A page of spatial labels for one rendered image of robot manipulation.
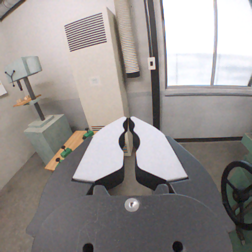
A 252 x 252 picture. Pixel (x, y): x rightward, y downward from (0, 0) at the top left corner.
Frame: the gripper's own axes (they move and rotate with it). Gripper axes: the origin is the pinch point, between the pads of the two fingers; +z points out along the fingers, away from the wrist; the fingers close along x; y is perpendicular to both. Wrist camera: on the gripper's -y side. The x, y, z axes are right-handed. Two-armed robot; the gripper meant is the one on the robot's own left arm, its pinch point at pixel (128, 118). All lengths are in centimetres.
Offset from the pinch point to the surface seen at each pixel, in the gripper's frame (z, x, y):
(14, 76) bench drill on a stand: 113, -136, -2
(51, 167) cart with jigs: 55, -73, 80
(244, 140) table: 28, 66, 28
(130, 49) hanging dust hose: 121, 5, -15
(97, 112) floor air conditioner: 118, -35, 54
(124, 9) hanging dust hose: 120, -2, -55
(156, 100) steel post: 127, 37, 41
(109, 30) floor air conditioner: 112, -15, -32
